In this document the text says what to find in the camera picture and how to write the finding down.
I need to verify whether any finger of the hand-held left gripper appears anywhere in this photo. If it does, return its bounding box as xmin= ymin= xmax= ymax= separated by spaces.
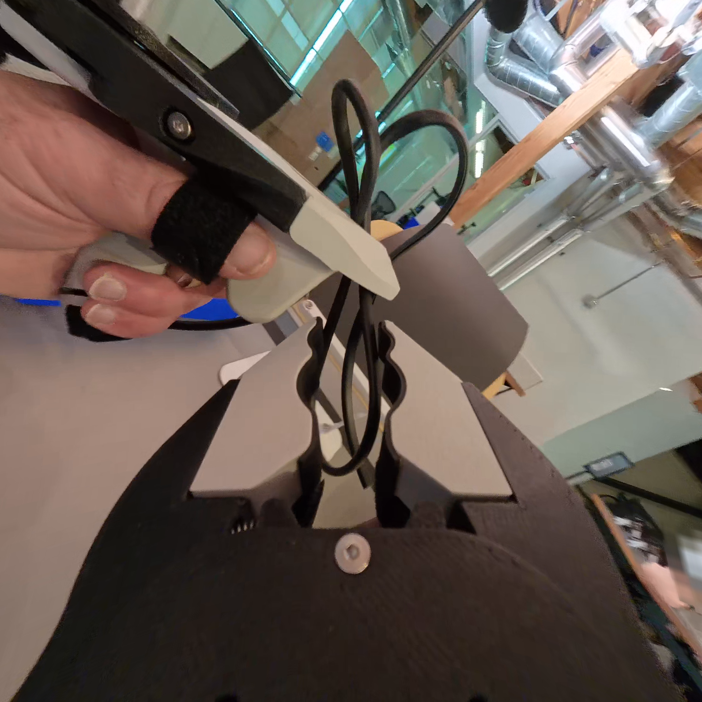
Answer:
xmin=289 ymin=191 xmax=402 ymax=300

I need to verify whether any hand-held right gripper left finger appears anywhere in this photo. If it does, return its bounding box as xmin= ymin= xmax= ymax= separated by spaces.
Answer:
xmin=190 ymin=318 xmax=328 ymax=500

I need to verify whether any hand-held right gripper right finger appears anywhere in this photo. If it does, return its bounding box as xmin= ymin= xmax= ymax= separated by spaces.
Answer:
xmin=377 ymin=318 xmax=514 ymax=503

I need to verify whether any black cable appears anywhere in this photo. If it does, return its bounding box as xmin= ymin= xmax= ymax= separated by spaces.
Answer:
xmin=61 ymin=79 xmax=470 ymax=478

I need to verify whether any large blue bin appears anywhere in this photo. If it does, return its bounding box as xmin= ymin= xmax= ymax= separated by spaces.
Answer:
xmin=0 ymin=294 xmax=237 ymax=327

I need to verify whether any person's left hand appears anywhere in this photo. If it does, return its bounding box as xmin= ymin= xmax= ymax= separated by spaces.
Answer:
xmin=0 ymin=75 xmax=277 ymax=339

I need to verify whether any black board with wooden rim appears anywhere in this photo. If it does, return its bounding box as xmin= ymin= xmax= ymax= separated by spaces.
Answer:
xmin=368 ymin=220 xmax=531 ymax=402

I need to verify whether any cardboard panel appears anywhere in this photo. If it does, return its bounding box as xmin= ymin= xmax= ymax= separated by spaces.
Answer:
xmin=258 ymin=28 xmax=414 ymax=195

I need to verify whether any small dark sign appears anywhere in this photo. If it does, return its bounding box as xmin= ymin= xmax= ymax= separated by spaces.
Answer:
xmin=585 ymin=451 xmax=635 ymax=479

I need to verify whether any wooden ceiling beam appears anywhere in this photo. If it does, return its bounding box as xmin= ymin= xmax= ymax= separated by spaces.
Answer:
xmin=450 ymin=50 xmax=645 ymax=227

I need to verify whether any silver ceiling pipe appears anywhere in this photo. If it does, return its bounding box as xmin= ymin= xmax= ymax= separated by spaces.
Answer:
xmin=483 ymin=132 xmax=702 ymax=280

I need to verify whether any large silver ceiling duct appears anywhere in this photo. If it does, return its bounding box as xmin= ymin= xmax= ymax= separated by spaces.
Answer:
xmin=483 ymin=0 xmax=702 ymax=149

